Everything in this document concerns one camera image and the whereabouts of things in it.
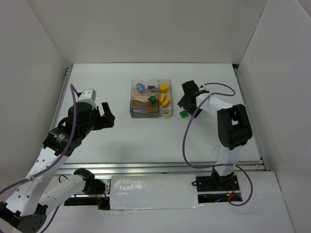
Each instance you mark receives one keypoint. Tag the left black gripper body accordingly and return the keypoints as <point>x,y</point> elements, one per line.
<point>102,119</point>

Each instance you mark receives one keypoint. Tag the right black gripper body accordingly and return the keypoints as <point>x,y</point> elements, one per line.
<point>188,97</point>

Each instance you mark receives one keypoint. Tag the green leaf lego brick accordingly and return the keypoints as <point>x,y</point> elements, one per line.
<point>184,114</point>

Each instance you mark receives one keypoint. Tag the yellow lego brick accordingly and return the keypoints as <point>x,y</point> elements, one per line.
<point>162,98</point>
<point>166,102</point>

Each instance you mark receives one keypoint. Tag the yellow flower lego piece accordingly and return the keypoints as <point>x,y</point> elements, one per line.
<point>163,88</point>

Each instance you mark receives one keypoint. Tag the green square lego brick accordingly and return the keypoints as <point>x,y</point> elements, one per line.
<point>152,99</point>

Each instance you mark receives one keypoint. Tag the purple lego brick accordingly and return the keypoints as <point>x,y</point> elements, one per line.
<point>151,87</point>

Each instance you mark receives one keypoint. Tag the purple lotus lego piece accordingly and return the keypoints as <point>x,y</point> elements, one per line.
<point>140,87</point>

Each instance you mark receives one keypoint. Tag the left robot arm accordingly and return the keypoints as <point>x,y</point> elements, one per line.
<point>29,206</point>

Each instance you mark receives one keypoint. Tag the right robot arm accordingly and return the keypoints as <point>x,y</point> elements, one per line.
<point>233,128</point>

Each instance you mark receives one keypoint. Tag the tall clear drawer bin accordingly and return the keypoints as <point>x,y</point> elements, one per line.
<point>166,112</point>

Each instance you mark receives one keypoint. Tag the grey tinted plastic bin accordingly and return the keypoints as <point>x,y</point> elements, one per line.
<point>139,110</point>

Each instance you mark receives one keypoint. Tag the clear plastic bin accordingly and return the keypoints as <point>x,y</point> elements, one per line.
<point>153,81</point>

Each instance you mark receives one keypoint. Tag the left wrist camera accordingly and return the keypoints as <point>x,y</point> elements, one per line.
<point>88,96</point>

